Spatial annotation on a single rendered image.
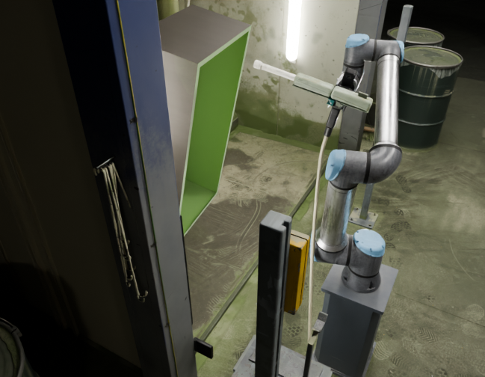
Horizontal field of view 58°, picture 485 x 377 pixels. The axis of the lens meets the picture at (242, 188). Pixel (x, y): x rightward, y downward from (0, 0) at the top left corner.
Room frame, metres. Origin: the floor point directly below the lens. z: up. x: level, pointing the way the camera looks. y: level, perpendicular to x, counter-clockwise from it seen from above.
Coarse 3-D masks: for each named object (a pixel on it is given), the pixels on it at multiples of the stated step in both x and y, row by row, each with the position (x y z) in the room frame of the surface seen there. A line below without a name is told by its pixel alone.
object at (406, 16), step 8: (408, 8) 2.69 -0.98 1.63; (408, 16) 2.68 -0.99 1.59; (400, 24) 2.70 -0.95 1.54; (408, 24) 2.69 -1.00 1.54; (400, 32) 2.70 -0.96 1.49; (400, 40) 2.69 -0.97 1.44; (368, 184) 2.69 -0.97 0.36; (368, 192) 2.69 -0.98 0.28; (368, 200) 2.68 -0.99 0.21; (360, 216) 2.70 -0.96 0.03
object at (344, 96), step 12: (276, 72) 1.65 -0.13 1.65; (300, 84) 1.60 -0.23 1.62; (312, 84) 1.58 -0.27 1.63; (324, 84) 1.58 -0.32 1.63; (324, 96) 1.56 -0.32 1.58; (336, 96) 1.54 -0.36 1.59; (348, 96) 1.52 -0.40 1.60; (360, 96) 1.52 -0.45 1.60; (336, 108) 1.55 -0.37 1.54; (360, 108) 1.51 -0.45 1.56; (324, 132) 1.57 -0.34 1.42
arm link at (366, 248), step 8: (360, 232) 1.53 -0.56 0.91; (368, 232) 1.53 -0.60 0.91; (352, 240) 1.49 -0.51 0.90; (360, 240) 1.47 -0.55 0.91; (368, 240) 1.48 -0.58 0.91; (376, 240) 1.48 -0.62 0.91; (352, 248) 1.46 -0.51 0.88; (360, 248) 1.44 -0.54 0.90; (368, 248) 1.42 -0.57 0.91; (376, 248) 1.43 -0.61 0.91; (384, 248) 1.45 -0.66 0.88; (352, 256) 1.44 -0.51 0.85; (360, 256) 1.43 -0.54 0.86; (368, 256) 1.42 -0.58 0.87; (376, 256) 1.42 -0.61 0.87; (352, 264) 1.43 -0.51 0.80; (360, 264) 1.42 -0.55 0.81; (368, 264) 1.41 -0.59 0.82; (376, 264) 1.42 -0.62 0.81; (360, 272) 1.42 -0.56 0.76; (368, 272) 1.41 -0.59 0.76; (376, 272) 1.43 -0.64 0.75
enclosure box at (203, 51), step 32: (160, 32) 2.03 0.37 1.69; (192, 32) 2.10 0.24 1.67; (224, 32) 2.17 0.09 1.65; (192, 64) 1.80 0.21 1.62; (224, 64) 2.40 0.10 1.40; (192, 96) 1.80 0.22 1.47; (224, 96) 2.40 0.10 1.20; (192, 128) 2.50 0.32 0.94; (224, 128) 2.41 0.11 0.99; (192, 160) 2.51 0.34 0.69; (192, 192) 2.41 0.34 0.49; (192, 224) 2.10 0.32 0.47
